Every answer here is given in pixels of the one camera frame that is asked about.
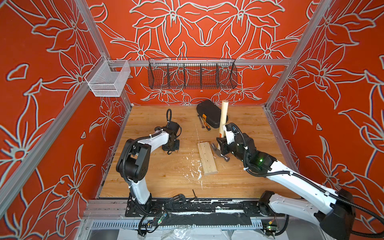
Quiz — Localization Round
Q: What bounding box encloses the black tool case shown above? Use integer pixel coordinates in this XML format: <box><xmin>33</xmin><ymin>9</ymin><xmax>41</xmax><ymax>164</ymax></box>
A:
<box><xmin>197</xmin><ymin>100</ymin><xmax>222</xmax><ymax>129</ymax></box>

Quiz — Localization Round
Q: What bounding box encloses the light wooden block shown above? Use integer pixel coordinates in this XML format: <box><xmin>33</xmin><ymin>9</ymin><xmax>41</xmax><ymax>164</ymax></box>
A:
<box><xmin>198</xmin><ymin>142</ymin><xmax>218</xmax><ymax>175</ymax></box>

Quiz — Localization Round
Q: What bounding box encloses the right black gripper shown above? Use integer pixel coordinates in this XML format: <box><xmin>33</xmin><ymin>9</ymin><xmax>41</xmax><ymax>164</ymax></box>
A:
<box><xmin>217</xmin><ymin>133</ymin><xmax>251</xmax><ymax>165</ymax></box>

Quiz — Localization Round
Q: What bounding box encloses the black wire wall basket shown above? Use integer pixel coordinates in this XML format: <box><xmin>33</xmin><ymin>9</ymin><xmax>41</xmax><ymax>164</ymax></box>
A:
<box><xmin>148</xmin><ymin>57</ymin><xmax>238</xmax><ymax>90</ymax></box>

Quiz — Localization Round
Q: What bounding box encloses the wooden handle claw hammer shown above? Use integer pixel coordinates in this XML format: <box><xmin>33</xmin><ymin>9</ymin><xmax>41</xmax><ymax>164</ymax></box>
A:
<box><xmin>211</xmin><ymin>100</ymin><xmax>230</xmax><ymax>162</ymax></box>

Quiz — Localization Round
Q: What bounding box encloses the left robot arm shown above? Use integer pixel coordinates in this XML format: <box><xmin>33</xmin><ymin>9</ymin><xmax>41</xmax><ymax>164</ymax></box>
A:
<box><xmin>116</xmin><ymin>128</ymin><xmax>180</xmax><ymax>213</ymax></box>

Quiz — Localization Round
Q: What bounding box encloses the screwdriver beside case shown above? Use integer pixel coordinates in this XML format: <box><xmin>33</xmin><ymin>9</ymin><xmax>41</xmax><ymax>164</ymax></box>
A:
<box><xmin>197</xmin><ymin>115</ymin><xmax>205</xmax><ymax>129</ymax></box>

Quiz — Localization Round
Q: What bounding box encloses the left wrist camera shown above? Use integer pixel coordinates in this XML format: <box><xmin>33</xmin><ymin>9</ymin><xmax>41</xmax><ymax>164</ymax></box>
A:
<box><xmin>164</xmin><ymin>121</ymin><xmax>182</xmax><ymax>136</ymax></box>

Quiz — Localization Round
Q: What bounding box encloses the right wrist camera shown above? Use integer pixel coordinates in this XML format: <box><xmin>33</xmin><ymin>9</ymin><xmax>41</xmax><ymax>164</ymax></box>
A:
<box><xmin>223</xmin><ymin>125</ymin><xmax>235</xmax><ymax>145</ymax></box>

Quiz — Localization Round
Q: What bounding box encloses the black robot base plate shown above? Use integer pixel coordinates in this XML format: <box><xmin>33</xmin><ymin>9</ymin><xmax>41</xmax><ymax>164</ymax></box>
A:
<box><xmin>125</xmin><ymin>195</ymin><xmax>285</xmax><ymax>218</ymax></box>

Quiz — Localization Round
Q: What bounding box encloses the white wire mesh basket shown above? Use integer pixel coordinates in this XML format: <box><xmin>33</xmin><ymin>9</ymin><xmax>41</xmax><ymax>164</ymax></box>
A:
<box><xmin>85</xmin><ymin>56</ymin><xmax>131</xmax><ymax>97</ymax></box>

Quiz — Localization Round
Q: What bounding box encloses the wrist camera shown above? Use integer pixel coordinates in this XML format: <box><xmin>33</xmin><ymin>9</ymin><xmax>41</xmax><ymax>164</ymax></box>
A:
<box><xmin>223</xmin><ymin>125</ymin><xmax>235</xmax><ymax>145</ymax></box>
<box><xmin>164</xmin><ymin>121</ymin><xmax>182</xmax><ymax>136</ymax></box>

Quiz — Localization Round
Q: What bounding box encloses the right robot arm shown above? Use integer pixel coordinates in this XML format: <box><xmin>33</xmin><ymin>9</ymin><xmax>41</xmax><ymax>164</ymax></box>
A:
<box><xmin>217</xmin><ymin>123</ymin><xmax>384</xmax><ymax>240</ymax></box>

